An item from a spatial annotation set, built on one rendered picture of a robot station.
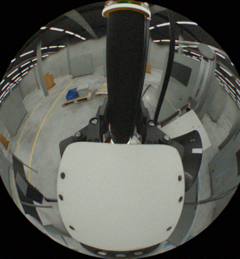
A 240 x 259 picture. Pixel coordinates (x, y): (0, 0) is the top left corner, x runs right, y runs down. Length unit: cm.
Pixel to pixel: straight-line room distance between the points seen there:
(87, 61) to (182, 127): 724
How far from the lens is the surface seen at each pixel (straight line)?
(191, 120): 55
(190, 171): 22
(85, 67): 745
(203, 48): 81
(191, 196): 101
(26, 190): 70
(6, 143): 815
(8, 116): 617
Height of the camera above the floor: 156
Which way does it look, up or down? 51 degrees down
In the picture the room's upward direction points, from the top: 3 degrees clockwise
